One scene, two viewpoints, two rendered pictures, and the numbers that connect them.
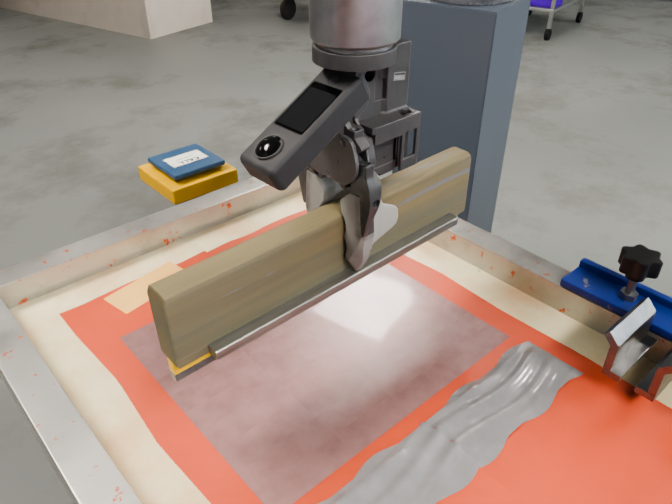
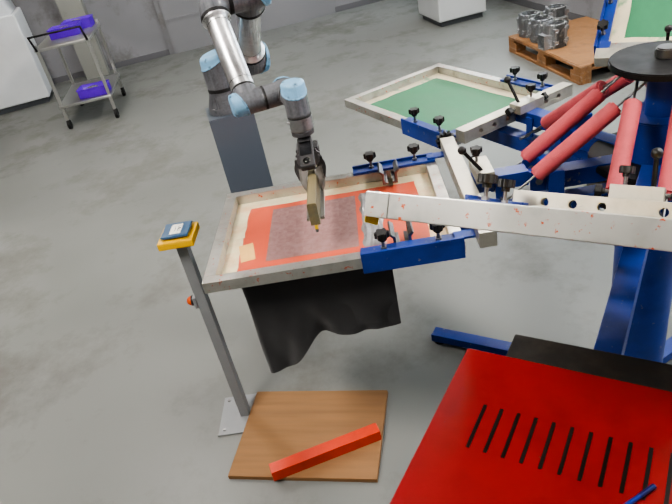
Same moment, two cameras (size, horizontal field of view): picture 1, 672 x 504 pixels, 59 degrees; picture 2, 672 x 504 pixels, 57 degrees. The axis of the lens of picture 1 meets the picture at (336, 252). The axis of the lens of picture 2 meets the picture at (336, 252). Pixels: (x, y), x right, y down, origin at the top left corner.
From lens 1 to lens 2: 157 cm
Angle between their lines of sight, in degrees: 35
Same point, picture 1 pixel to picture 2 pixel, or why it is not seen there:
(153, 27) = not seen: outside the picture
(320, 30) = (301, 128)
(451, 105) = (249, 153)
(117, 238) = (220, 247)
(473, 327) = (344, 199)
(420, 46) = (225, 136)
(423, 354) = (342, 210)
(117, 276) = (232, 258)
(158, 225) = (224, 237)
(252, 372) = (312, 240)
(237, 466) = (339, 248)
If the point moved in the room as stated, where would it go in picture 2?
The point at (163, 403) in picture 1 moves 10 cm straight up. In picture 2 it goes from (303, 256) to (296, 229)
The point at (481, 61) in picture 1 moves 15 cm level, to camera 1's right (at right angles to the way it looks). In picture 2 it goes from (254, 130) to (280, 115)
